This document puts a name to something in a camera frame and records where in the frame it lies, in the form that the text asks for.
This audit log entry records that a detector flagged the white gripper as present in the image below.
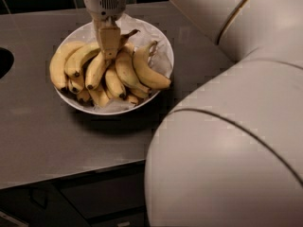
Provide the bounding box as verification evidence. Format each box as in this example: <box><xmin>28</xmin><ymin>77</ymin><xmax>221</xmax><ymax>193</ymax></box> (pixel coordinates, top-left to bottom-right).
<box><xmin>83</xmin><ymin>0</ymin><xmax>126</xmax><ymax>60</ymax></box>

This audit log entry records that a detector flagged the long top yellow banana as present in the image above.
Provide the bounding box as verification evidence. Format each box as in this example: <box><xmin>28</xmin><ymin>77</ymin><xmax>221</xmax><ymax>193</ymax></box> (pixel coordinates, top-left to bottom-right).
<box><xmin>81</xmin><ymin>29</ymin><xmax>138</xmax><ymax>90</ymax></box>

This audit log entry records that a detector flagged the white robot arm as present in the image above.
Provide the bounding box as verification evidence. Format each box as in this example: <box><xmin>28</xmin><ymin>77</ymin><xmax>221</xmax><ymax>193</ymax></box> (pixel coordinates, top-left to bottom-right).
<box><xmin>145</xmin><ymin>0</ymin><xmax>303</xmax><ymax>227</ymax></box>

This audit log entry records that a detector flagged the middle right yellow banana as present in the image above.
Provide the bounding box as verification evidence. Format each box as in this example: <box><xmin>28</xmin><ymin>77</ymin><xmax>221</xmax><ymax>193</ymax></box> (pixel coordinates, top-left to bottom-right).
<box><xmin>116</xmin><ymin>51</ymin><xmax>151</xmax><ymax>94</ymax></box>

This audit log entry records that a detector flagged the leftmost yellow banana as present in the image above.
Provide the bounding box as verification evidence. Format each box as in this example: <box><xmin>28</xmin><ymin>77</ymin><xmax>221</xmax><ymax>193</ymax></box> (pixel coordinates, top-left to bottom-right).
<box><xmin>49</xmin><ymin>41</ymin><xmax>84</xmax><ymax>91</ymax></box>

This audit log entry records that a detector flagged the small lower left banana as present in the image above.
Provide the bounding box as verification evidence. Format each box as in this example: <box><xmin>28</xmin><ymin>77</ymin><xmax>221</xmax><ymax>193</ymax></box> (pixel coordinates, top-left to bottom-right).
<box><xmin>68</xmin><ymin>76</ymin><xmax>84</xmax><ymax>94</ymax></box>

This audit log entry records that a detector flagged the lower centre yellow banana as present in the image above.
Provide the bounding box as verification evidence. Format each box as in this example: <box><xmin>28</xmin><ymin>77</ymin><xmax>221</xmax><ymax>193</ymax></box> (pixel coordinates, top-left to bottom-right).
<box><xmin>89</xmin><ymin>84</ymin><xmax>109</xmax><ymax>107</ymax></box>

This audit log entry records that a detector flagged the white ceramic bowl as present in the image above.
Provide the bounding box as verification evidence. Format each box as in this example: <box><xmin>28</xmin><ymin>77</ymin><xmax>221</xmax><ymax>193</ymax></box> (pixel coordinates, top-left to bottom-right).
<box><xmin>56</xmin><ymin>15</ymin><xmax>174</xmax><ymax>115</ymax></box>

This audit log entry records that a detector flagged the white paper liner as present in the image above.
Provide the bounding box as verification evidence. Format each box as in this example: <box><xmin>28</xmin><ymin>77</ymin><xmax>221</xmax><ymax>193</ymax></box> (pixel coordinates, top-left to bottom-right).
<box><xmin>69</xmin><ymin>14</ymin><xmax>174</xmax><ymax>115</ymax></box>

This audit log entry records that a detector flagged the upper dark drawer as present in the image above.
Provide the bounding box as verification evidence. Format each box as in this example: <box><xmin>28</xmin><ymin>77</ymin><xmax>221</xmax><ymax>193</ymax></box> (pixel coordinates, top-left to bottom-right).
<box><xmin>60</xmin><ymin>167</ymin><xmax>145</xmax><ymax>218</ymax></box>

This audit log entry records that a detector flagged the dark drawer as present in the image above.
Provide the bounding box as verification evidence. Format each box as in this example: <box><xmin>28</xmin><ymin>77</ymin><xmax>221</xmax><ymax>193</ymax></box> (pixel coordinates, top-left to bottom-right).
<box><xmin>60</xmin><ymin>167</ymin><xmax>145</xmax><ymax>218</ymax></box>
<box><xmin>87</xmin><ymin>206</ymin><xmax>150</xmax><ymax>227</ymax></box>

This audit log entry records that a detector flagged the left dark cabinet door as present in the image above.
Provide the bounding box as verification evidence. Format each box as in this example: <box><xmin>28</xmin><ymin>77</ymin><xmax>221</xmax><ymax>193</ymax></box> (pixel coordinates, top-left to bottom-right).
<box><xmin>0</xmin><ymin>184</ymin><xmax>90</xmax><ymax>227</ymax></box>

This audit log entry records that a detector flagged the lower dark drawer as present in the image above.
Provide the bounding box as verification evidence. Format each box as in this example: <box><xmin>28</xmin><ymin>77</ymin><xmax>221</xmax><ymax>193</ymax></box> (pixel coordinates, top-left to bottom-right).
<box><xmin>87</xmin><ymin>206</ymin><xmax>150</xmax><ymax>227</ymax></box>

